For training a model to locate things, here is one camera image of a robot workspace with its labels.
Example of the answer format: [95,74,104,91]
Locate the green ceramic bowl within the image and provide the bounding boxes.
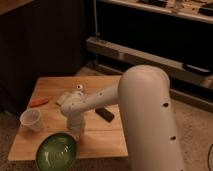
[35,133,77,171]

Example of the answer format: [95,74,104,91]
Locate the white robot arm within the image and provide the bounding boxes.
[60,65,186,171]

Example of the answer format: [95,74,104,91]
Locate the clear plastic cup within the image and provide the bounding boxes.
[20,108,43,132]

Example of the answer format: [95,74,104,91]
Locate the metal shelf rack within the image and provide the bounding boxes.
[86,0,213,112]

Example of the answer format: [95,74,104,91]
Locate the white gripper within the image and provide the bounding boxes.
[67,115,85,135]

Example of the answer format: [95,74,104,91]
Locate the orange carrot toy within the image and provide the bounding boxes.
[29,98,49,107]

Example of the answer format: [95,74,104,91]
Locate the small white spool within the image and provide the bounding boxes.
[76,84,84,92]

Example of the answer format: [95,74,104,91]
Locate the black rectangular remote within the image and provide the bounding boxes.
[95,108,114,122]

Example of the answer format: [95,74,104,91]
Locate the white rectangular block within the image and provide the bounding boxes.
[56,92,69,106]

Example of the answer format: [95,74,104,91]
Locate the wooden table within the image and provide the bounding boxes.
[8,76,128,161]

